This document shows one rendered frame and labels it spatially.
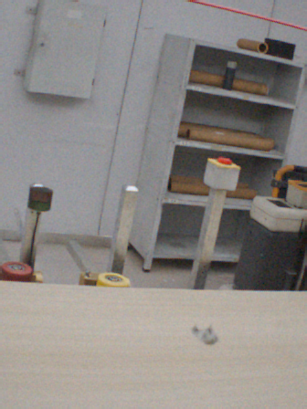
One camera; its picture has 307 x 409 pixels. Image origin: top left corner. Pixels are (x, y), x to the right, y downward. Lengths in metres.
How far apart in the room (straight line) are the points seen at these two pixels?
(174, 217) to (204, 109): 0.81
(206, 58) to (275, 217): 1.69
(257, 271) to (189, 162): 1.55
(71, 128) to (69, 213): 0.59
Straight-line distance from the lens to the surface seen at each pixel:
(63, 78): 4.15
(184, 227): 4.93
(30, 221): 1.72
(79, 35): 4.15
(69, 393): 1.21
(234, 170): 1.85
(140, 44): 4.52
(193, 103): 4.70
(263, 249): 3.40
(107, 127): 4.53
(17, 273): 1.67
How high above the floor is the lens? 1.54
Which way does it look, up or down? 15 degrees down
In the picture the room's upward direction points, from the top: 11 degrees clockwise
